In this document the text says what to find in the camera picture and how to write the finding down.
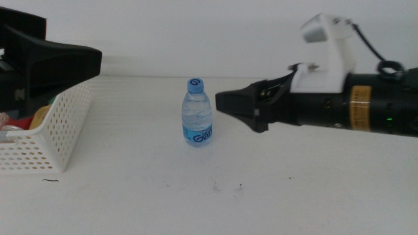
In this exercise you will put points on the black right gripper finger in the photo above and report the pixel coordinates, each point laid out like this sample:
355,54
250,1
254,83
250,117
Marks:
241,102

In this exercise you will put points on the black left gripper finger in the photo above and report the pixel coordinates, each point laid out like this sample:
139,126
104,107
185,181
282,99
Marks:
55,68
23,24

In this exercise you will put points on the red soda can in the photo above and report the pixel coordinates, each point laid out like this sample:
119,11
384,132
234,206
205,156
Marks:
21,122

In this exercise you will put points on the yellow juice bottle white cap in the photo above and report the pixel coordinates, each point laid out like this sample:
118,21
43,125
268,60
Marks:
39,117

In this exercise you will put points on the clear water bottle blue cap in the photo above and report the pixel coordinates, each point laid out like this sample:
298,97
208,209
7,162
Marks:
197,114

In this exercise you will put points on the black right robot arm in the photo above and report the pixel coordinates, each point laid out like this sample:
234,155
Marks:
395,104

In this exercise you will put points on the white perforated plastic basket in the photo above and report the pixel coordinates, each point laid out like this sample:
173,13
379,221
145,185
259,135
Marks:
65,130

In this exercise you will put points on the small black thread scrap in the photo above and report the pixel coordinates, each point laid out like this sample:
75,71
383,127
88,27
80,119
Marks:
50,180

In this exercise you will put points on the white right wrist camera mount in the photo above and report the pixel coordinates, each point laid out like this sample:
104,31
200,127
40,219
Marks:
326,65

